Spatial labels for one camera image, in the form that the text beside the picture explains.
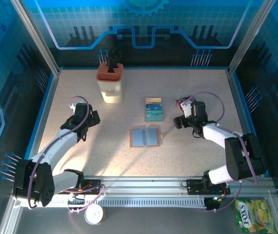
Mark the aluminium mounting rail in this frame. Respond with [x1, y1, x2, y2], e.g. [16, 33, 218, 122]
[11, 176, 276, 195]

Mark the white slotted cable duct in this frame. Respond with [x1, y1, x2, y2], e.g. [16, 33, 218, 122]
[48, 196, 207, 208]

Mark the aluminium table side rail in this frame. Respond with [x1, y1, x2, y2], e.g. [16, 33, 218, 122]
[226, 69, 271, 177]
[26, 69, 61, 177]

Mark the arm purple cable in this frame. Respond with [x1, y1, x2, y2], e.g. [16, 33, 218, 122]
[28, 96, 105, 215]
[189, 91, 260, 213]

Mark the yellow green candy bag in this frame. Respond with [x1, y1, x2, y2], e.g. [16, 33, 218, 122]
[233, 199, 278, 234]

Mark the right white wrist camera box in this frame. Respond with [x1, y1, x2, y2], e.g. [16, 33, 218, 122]
[180, 100, 193, 117]

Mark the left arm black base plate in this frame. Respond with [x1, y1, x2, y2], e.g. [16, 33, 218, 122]
[79, 179, 103, 195]

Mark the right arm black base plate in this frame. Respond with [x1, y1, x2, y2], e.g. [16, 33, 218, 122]
[186, 179, 231, 195]

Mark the black handled knife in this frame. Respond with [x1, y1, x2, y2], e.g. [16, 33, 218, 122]
[107, 48, 119, 66]
[107, 57, 119, 73]

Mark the brown leather card holder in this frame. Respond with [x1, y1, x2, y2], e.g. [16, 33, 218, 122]
[129, 128, 163, 148]

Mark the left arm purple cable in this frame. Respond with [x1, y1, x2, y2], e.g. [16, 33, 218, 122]
[28, 96, 105, 215]

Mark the purple candy bag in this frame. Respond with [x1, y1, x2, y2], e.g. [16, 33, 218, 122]
[175, 96, 195, 108]

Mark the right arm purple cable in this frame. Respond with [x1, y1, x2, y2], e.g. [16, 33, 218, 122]
[189, 91, 260, 213]

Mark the black electronics box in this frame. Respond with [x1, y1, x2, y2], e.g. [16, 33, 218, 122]
[204, 196, 221, 212]

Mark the cream knife block brown top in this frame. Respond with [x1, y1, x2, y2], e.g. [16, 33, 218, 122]
[96, 62, 125, 104]

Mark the teal credit card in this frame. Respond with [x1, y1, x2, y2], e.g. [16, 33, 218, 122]
[145, 111, 164, 122]

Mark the aluminium frame post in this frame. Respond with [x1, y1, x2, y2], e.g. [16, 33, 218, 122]
[227, 0, 277, 75]
[9, 0, 62, 76]

